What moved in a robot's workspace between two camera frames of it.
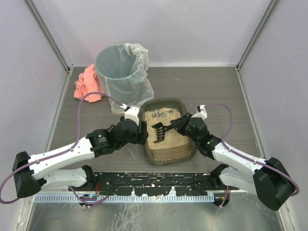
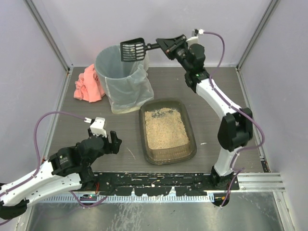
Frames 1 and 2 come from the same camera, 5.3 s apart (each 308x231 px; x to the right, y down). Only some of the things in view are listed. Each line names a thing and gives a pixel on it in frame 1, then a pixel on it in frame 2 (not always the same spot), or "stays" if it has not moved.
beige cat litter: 172,136 stays
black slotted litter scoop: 160,131 to 134,50
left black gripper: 141,132 to 110,144
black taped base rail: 150,183 stays
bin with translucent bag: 121,69 stays
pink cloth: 88,83 stays
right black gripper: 184,123 to 173,46
